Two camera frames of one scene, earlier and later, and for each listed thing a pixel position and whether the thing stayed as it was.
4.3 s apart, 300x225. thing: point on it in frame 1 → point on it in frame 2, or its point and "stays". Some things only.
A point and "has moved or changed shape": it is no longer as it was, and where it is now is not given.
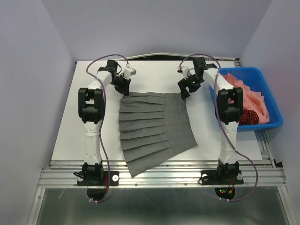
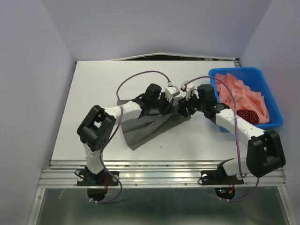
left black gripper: x=124 y=89 → x=168 y=106
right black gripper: x=183 y=84 → x=183 y=103
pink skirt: x=252 y=101 stays
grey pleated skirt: x=154 y=128 has moved or changed shape
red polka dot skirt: x=249 y=117 stays
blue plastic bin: x=251 y=75 stays
